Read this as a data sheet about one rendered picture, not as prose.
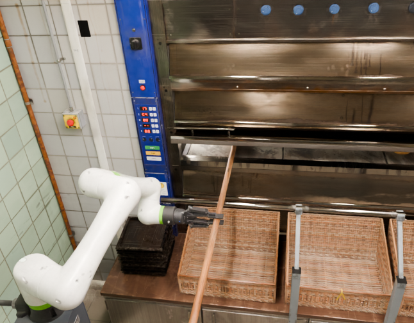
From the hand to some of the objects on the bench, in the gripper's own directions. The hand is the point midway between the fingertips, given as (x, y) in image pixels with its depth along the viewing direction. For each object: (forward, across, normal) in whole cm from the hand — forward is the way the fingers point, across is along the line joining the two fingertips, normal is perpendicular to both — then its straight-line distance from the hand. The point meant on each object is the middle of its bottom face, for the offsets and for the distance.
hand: (216, 218), depth 201 cm
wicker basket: (+62, +61, -26) cm, 91 cm away
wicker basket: (+2, +61, -26) cm, 66 cm away
